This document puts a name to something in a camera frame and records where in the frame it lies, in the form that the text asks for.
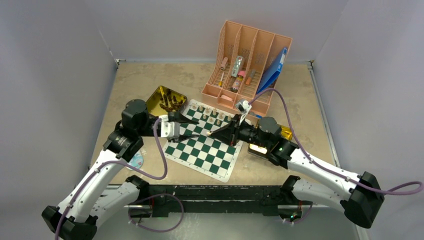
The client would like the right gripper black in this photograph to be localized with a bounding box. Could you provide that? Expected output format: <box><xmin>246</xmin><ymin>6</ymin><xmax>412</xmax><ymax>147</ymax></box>
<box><xmin>211</xmin><ymin>114</ymin><xmax>271</xmax><ymax>149</ymax></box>

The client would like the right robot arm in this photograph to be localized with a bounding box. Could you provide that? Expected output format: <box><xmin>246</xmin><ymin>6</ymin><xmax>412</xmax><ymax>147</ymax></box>
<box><xmin>206</xmin><ymin>114</ymin><xmax>385</xmax><ymax>229</ymax></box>

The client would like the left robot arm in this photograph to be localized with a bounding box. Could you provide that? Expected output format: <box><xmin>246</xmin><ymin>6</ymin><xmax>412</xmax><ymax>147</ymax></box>
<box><xmin>42</xmin><ymin>99</ymin><xmax>198</xmax><ymax>240</ymax></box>

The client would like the green white chess board mat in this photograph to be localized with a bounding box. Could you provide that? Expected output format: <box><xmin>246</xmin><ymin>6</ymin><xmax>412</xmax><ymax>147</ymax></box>
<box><xmin>163</xmin><ymin>99</ymin><xmax>250</xmax><ymax>185</ymax></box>

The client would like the gold tin with dark pieces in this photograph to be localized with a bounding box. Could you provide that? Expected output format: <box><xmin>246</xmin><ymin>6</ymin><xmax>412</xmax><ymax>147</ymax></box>
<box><xmin>146</xmin><ymin>85</ymin><xmax>188</xmax><ymax>116</ymax></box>

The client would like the gold tin with white pieces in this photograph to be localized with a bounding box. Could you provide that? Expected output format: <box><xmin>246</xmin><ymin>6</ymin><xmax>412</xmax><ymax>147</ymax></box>
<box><xmin>247</xmin><ymin>124</ymin><xmax>293</xmax><ymax>160</ymax></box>

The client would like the pink capped bottle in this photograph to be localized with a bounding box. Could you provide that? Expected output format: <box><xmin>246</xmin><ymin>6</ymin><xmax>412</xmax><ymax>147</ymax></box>
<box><xmin>230</xmin><ymin>70</ymin><xmax>246</xmax><ymax>93</ymax></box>

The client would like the white blue round disc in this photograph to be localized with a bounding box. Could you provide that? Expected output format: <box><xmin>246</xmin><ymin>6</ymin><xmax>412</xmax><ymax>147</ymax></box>
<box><xmin>128</xmin><ymin>150</ymin><xmax>144</xmax><ymax>169</ymax></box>

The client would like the grey box in organizer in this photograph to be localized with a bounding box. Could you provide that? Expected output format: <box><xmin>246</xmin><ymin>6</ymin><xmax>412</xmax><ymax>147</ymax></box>
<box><xmin>230</xmin><ymin>55</ymin><xmax>245</xmax><ymax>77</ymax></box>

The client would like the pink desk organizer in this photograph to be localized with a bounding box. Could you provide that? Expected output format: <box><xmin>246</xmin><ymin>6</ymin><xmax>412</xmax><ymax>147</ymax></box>
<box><xmin>202</xmin><ymin>20</ymin><xmax>293</xmax><ymax>113</ymax></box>

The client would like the blue folder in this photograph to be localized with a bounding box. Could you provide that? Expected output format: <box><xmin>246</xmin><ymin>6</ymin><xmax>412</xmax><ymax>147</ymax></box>
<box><xmin>256</xmin><ymin>47</ymin><xmax>288</xmax><ymax>94</ymax></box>

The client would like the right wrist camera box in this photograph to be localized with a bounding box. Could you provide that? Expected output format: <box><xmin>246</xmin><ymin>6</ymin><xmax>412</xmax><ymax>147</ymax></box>
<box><xmin>235</xmin><ymin>99</ymin><xmax>252</xmax><ymax>126</ymax></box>

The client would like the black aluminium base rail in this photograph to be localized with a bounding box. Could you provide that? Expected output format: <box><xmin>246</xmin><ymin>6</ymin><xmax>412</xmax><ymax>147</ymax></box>
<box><xmin>128</xmin><ymin>175</ymin><xmax>316</xmax><ymax>223</ymax></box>

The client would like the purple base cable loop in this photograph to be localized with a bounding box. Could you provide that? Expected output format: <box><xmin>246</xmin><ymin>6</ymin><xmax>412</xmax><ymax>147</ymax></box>
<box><xmin>127</xmin><ymin>193</ymin><xmax>185</xmax><ymax>233</ymax></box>

